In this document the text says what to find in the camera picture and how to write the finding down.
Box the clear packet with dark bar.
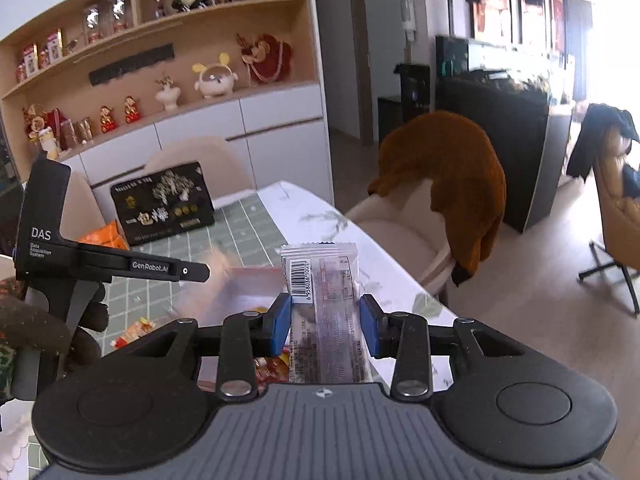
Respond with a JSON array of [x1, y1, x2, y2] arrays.
[[279, 242, 374, 386]]

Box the person's left hand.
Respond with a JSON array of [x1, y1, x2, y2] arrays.
[[0, 282, 109, 378]]

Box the black gift box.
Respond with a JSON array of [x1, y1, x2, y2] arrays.
[[109, 161, 216, 247]]

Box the red snack packet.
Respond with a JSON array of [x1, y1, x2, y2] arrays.
[[254, 347, 292, 387]]

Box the orange snack packet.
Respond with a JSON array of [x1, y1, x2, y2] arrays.
[[110, 316, 167, 352]]

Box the small red box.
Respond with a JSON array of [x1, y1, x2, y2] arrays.
[[21, 43, 40, 79], [44, 29, 65, 64]]

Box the white vase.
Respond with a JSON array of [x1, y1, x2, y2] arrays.
[[154, 73, 181, 114]]

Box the red round ornament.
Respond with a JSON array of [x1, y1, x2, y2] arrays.
[[236, 33, 294, 87]]

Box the orange tissue pack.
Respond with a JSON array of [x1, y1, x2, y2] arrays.
[[76, 220, 132, 252]]

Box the red wall picture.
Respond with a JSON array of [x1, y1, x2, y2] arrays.
[[547, 0, 569, 54], [514, 0, 546, 47], [466, 0, 512, 42]]

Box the glass jar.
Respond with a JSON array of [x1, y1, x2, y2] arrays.
[[82, 4, 104, 44], [107, 0, 133, 34]]

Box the black water dispenser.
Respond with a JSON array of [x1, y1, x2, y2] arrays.
[[376, 63, 432, 147]]

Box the pink cardboard box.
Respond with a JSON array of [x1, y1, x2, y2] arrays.
[[195, 250, 291, 333]]

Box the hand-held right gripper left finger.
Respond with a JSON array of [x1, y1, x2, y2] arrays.
[[119, 294, 293, 400]]

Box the dark clothing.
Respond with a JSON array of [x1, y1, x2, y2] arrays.
[[566, 102, 640, 181]]

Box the white plush toy yellow ears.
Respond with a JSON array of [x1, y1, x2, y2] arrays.
[[192, 52, 239, 100]]

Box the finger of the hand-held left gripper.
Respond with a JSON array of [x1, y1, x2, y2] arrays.
[[125, 255, 211, 284]]

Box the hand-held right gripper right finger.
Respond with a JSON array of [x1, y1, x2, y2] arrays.
[[359, 294, 527, 402]]

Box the wooden shelf cabinet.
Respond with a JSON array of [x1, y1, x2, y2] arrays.
[[0, 0, 336, 211]]

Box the black fish tank cabinet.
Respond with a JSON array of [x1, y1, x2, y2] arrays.
[[434, 0, 575, 234]]

